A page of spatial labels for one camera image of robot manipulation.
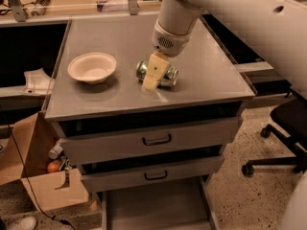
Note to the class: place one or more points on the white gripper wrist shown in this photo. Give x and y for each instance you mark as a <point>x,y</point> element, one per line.
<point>171,42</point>

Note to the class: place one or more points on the crushed green soda can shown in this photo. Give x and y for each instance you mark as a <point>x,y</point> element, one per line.
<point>169,79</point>

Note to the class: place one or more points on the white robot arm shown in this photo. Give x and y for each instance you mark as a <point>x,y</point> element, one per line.
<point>272,28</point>

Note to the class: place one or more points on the grey metal drawer cabinet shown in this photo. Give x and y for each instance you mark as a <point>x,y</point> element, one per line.
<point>208,87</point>

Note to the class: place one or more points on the grey top drawer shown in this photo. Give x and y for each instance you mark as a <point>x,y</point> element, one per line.
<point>125,144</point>

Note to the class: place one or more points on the grey drawer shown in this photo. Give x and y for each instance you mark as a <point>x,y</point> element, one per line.
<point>125,144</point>
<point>108,181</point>
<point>175,205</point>

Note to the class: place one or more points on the grey middle drawer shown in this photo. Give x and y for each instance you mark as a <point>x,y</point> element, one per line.
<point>108,181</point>

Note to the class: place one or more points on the grey bottom drawer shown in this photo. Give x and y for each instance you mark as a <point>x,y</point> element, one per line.
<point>175,205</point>

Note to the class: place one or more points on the beige paper bowl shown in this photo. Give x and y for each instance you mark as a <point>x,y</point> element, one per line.
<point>92,68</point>

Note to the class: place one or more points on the white curved plastic part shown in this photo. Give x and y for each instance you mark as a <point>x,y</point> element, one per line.
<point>38,83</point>

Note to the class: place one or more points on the small bottle in box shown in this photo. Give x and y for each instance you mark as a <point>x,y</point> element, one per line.
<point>55,151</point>

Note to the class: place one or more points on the black white handheld tool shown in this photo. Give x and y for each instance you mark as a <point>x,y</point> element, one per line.
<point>40,7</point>

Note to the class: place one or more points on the black office chair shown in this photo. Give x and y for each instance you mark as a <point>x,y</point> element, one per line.
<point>288,134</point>

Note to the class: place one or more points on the orange fruit in box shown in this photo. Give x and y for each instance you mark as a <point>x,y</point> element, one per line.
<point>53,166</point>

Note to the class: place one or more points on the brown cardboard box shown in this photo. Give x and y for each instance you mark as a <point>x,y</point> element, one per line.
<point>26,159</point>

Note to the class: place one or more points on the white shoe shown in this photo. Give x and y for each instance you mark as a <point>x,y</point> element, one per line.
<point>27,223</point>

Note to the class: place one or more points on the grey metal post left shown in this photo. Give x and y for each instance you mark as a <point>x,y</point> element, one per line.
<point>18,11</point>

